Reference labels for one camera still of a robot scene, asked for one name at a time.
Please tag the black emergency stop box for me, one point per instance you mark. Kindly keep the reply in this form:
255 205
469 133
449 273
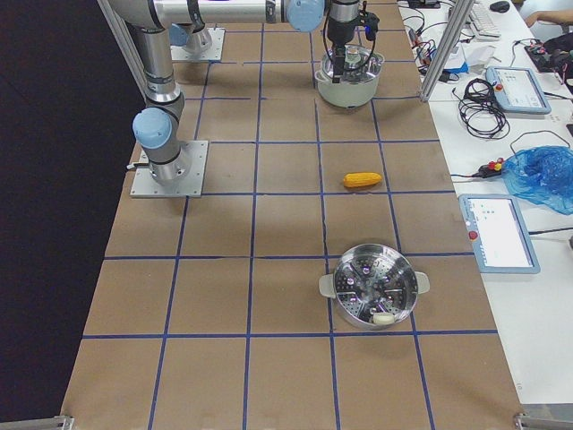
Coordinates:
493 168

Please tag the steel steamer basket pot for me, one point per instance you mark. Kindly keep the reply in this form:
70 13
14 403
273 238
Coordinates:
374 286

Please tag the teach pendant tablet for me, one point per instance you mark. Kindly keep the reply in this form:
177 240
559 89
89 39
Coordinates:
517 90
498 234

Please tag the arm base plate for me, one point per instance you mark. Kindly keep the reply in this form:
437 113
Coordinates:
205 46
182 177

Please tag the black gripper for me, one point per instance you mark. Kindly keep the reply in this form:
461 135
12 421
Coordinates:
339 30

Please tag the far teach pendant tablet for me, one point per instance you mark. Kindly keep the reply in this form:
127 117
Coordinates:
517 90

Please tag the glass pot lid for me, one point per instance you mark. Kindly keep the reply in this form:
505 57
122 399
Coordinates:
361 65

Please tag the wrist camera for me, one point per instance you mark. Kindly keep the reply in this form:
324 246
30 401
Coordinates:
370 22

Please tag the yellow corn cob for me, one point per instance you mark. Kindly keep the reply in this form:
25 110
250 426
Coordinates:
361 179

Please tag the blue plastic bag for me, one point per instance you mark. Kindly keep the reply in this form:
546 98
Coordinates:
542 176

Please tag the pale green cooking pot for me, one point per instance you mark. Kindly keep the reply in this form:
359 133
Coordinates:
346 95

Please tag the near teach pendant tablet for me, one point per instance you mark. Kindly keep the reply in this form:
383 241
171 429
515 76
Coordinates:
498 234

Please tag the aluminium frame post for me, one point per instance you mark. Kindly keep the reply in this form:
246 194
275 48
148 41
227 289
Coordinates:
449 38

